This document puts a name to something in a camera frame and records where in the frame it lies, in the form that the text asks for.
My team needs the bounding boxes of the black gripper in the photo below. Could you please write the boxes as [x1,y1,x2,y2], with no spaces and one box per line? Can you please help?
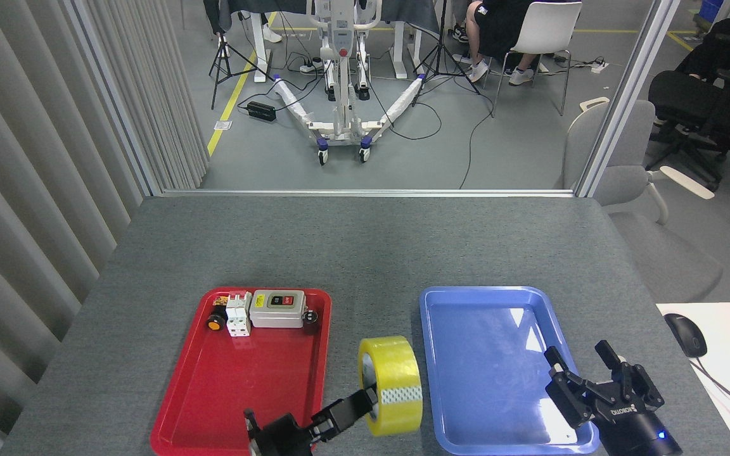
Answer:
[543,340,683,456]
[248,387,380,456]

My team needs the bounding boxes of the yellow tape roll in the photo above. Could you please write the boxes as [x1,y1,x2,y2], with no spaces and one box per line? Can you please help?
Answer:
[358,336,423,436]

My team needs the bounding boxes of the black computer mouse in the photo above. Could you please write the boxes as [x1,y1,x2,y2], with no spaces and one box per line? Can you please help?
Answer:
[664,313,708,358]

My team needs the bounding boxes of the red plastic tray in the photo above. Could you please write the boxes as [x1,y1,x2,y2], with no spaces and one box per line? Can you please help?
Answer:
[151,288,333,456]

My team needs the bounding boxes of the blue plastic tray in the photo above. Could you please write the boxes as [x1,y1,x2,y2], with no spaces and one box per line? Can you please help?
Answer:
[419,286,600,455]

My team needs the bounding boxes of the white circuit breaker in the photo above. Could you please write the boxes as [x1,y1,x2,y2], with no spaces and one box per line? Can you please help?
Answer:
[226,291,253,338]

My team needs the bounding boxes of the grey office chair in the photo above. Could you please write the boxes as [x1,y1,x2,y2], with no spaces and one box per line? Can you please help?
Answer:
[555,98,724,303]

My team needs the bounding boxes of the black office chair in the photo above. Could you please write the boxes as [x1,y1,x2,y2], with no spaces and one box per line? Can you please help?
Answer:
[647,18,730,191]

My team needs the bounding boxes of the white wheeled stand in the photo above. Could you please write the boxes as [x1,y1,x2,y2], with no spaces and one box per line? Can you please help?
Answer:
[273,0,426,167]

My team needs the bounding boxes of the white chair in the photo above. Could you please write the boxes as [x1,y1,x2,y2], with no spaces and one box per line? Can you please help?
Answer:
[492,2,583,118]

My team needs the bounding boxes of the black tripod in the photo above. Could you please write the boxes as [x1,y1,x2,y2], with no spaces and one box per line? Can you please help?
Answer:
[411,0,481,107]
[208,0,277,110]

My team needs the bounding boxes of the blue storage bin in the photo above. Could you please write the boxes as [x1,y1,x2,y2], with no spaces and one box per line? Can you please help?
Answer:
[698,0,727,26]

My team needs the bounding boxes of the grey vertical blinds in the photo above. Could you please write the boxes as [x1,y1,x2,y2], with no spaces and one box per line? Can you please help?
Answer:
[0,0,210,456]

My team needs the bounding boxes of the black gripper cable connector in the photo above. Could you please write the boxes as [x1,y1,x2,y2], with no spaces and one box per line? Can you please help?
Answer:
[243,408,262,444]

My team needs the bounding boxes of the grey switch box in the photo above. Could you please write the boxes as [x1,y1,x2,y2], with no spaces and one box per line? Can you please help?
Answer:
[249,289,307,329]

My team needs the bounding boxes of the silver frame rail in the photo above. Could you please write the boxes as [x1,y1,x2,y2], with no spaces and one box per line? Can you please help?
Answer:
[161,188,578,198]

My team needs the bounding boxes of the black floor cable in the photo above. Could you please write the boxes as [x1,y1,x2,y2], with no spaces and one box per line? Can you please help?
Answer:
[365,76,499,191]

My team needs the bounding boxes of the silver frame post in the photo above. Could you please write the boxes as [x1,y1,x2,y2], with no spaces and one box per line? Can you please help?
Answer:
[574,0,682,198]

